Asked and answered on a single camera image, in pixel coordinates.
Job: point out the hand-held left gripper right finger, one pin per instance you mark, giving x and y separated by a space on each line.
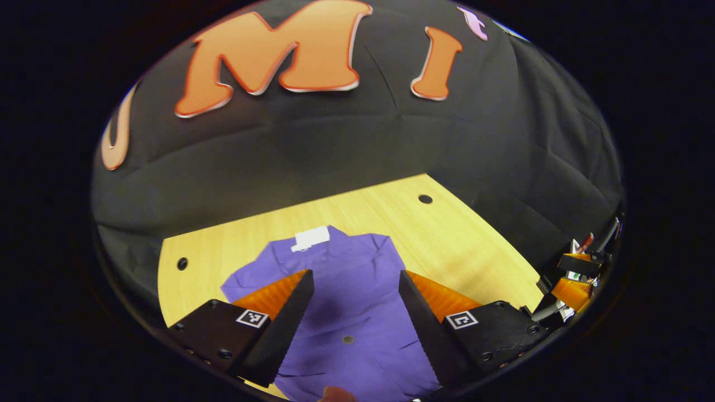
427 335

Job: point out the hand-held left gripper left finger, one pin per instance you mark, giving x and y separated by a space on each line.
282 335

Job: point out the purple shirt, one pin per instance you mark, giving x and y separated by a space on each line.
357 301

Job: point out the black backdrop cloth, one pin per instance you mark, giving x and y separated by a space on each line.
335 145

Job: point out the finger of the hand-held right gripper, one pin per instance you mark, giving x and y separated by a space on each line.
581 263
572 293

